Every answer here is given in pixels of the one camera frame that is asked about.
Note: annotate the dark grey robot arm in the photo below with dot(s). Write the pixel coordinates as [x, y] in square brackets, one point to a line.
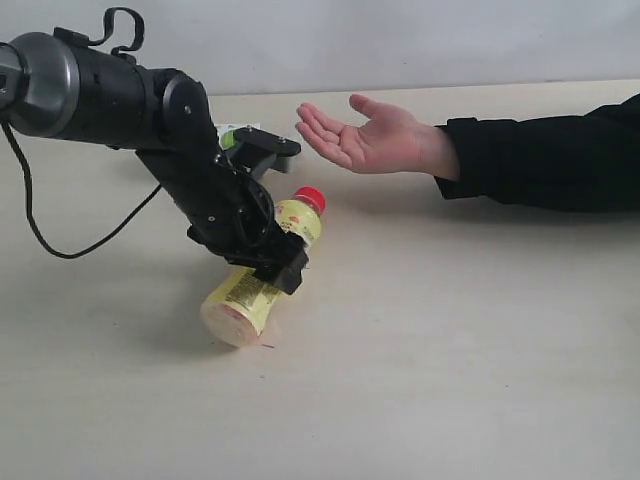
[62, 86]

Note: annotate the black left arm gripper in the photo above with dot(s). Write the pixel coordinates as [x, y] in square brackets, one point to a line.
[230, 213]

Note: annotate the tea bottle with white label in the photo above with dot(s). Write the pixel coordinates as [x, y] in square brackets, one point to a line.
[226, 132]

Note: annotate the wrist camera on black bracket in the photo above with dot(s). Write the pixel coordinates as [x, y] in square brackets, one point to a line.
[256, 151]

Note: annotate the forearm in black sleeve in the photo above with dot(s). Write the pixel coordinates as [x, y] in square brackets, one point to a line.
[572, 163]

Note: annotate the person's open bare hand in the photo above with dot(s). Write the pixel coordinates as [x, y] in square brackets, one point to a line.
[391, 141]

